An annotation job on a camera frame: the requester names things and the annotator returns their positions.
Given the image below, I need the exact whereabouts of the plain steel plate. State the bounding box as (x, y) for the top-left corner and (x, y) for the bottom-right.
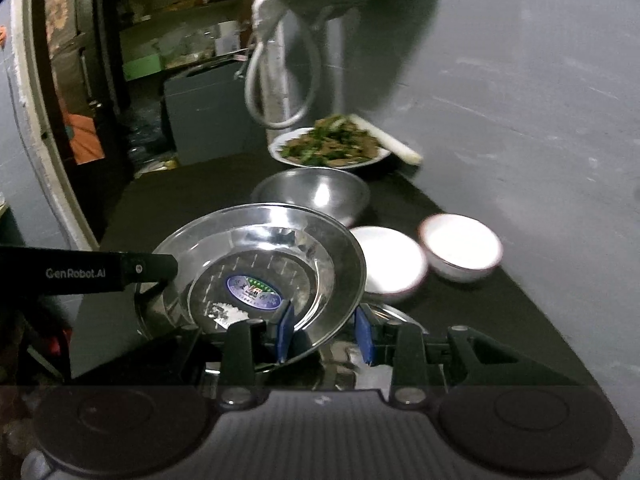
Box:
(320, 302), (432, 391)

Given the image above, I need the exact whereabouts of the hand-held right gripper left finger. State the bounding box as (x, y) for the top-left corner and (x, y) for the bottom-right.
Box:
(145, 300), (297, 407)

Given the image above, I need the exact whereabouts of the white red-rimmed bowl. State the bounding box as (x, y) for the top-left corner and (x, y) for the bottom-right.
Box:
(349, 226), (430, 297)
(418, 213), (504, 284)

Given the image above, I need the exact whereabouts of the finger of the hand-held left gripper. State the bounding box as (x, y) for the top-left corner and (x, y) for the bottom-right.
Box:
(120, 252), (180, 295)

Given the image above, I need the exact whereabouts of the white leek stalk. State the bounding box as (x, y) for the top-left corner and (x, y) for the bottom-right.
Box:
(349, 113), (424, 166)

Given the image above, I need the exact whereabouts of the green box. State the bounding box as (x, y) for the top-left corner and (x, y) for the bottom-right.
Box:
(122, 54), (164, 82)

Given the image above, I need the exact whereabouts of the grey looped hose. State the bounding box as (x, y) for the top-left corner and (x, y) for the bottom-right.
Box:
(243, 0), (322, 130)

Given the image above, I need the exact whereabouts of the grey metal cabinet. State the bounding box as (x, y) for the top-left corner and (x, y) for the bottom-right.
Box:
(163, 59), (272, 167)

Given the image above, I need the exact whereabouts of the plate of stir-fried greens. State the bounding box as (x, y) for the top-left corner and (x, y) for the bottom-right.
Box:
(268, 114), (394, 170)

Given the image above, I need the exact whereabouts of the steel plate with oval sticker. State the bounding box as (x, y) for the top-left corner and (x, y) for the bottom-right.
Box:
(133, 202), (369, 373)

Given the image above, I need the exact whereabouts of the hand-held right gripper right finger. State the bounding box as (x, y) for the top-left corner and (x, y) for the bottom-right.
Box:
(353, 305), (592, 407)

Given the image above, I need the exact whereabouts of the steel bowl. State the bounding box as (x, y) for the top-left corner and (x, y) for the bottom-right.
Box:
(249, 168), (372, 228)

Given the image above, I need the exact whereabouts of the orange cloth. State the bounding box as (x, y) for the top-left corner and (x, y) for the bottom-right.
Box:
(64, 112), (107, 165)

